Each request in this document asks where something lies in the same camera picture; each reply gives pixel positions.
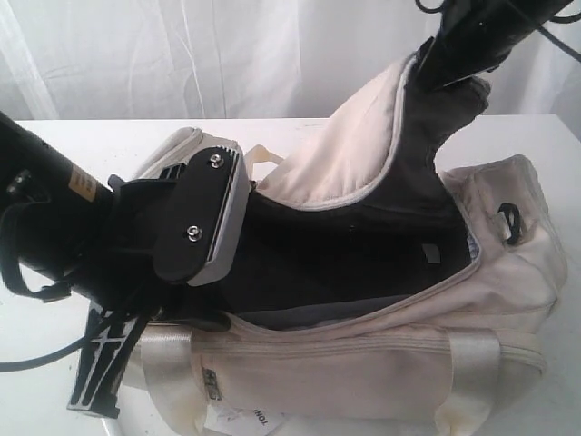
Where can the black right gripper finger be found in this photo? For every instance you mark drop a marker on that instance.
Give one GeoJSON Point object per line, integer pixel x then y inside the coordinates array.
{"type": "Point", "coordinates": [437, 67]}

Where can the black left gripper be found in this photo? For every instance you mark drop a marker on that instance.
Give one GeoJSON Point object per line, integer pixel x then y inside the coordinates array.
{"type": "Point", "coordinates": [119, 277]}

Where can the cream fabric duffel bag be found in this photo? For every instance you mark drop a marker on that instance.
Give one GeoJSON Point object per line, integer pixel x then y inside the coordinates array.
{"type": "Point", "coordinates": [368, 285]}

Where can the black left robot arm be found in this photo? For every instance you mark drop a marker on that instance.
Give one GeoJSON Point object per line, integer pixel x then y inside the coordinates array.
{"type": "Point", "coordinates": [52, 213]}

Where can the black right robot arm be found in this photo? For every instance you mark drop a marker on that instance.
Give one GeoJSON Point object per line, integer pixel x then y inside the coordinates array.
{"type": "Point", "coordinates": [477, 36]}

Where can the white backdrop curtain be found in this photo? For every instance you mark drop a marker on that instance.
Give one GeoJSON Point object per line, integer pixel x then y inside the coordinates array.
{"type": "Point", "coordinates": [198, 59]}

